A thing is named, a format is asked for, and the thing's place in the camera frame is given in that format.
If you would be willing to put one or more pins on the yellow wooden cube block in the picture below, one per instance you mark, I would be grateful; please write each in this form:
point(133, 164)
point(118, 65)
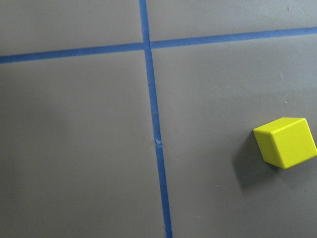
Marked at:
point(285, 142)

